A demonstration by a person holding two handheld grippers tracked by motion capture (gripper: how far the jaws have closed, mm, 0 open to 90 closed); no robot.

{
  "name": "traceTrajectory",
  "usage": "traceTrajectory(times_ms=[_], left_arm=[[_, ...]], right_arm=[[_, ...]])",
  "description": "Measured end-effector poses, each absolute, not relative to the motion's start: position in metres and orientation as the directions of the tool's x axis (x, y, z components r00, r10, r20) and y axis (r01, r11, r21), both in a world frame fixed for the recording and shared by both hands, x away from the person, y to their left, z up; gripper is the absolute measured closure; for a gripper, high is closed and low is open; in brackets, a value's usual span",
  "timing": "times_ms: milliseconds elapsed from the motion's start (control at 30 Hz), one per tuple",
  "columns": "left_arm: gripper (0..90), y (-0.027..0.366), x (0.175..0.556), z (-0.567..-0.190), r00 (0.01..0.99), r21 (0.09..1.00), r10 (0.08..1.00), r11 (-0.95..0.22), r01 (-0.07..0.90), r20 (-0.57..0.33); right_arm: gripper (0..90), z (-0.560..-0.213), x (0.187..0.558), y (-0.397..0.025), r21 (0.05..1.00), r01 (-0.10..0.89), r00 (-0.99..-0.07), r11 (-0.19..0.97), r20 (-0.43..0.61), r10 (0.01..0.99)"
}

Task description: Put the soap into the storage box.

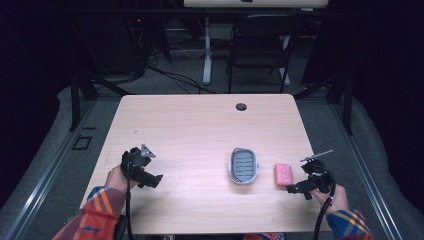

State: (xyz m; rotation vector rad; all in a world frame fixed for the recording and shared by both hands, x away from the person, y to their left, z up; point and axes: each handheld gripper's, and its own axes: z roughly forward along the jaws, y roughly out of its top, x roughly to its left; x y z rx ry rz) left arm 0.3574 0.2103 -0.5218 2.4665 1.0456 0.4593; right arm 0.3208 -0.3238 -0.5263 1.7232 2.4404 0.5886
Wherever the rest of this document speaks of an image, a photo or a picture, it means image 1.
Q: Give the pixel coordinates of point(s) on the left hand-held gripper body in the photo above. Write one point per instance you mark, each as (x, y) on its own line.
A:
(135, 160)

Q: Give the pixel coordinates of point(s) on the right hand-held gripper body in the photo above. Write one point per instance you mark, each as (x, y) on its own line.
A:
(321, 180)

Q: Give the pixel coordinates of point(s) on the person's left hand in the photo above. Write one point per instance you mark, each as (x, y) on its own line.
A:
(116, 180)

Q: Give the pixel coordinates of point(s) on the person's right hand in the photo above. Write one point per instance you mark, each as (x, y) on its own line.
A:
(336, 201)

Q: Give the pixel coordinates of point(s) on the pink soap bar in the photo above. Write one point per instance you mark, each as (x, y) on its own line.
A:
(283, 174)

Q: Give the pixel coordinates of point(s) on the person's plaid clothing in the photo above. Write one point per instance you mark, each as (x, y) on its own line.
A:
(265, 236)

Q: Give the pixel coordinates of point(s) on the grey soap dish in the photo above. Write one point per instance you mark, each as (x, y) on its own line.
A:
(243, 165)

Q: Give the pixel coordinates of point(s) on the black metal stand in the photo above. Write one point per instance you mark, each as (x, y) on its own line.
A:
(346, 100)
(75, 100)

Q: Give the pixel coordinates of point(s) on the white desk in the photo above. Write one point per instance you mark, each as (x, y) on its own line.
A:
(207, 50)

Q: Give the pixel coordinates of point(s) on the black folding chair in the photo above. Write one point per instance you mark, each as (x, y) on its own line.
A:
(260, 46)

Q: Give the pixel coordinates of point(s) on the aluminium floor rail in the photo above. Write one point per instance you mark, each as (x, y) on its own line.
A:
(43, 183)
(363, 173)

